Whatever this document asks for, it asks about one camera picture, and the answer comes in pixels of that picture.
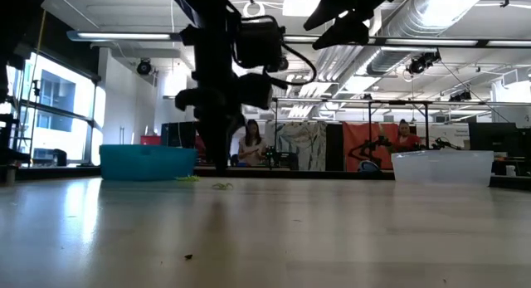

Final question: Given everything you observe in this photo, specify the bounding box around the teal plastic bin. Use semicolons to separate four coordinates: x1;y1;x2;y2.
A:
99;144;198;182

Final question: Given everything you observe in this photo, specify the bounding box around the blue rounded object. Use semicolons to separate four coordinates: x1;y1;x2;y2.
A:
358;159;381;173

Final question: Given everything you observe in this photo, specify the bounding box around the silver ventilation duct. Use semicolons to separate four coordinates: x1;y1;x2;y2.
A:
367;0;482;76

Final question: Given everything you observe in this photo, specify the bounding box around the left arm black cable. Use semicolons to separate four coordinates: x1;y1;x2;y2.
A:
226;0;319;90

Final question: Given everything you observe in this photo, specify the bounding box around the clear plastic bin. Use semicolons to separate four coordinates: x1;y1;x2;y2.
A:
391;149;495;186

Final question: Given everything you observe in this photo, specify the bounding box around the white cable coil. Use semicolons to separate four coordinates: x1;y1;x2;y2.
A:
242;0;266;19

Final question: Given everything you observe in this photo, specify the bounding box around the black computer monitor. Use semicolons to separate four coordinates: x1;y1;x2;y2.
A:
468;122;531;159

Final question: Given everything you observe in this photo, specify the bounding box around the black track light cluster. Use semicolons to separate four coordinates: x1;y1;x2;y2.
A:
405;50;441;76

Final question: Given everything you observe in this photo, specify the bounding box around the long ceiling light strip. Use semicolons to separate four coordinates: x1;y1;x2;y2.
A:
66;29;531;48

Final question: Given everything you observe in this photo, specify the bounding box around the person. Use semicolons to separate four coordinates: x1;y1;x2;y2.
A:
238;119;269;168
392;119;423;153

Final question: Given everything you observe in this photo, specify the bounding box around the patterned fabric panel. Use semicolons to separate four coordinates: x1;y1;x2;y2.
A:
275;120;328;172

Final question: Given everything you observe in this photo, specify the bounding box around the large window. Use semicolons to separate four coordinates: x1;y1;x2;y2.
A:
0;51;99;167

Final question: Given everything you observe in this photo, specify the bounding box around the orange fabric panel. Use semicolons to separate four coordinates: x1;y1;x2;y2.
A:
342;121;400;172

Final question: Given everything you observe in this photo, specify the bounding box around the black metal rack frame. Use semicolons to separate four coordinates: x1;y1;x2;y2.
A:
271;97;433;173

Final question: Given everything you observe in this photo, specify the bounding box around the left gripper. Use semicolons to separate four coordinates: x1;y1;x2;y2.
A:
174;70;246;175

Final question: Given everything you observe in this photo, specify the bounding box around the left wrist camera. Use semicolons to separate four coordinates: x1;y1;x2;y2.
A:
238;73;275;110

